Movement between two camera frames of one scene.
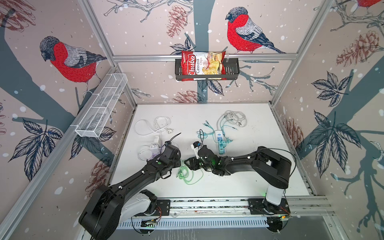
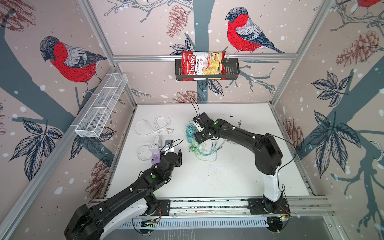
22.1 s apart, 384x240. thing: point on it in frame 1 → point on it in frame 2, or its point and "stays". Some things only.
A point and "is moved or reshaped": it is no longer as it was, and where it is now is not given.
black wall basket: [232, 67] stays
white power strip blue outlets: [219, 136] is moved or reshaped
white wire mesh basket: [95, 117] stays
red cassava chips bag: [198, 63] stays
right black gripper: [192, 162] → [198, 138]
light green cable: [186, 175] is moved or reshaped
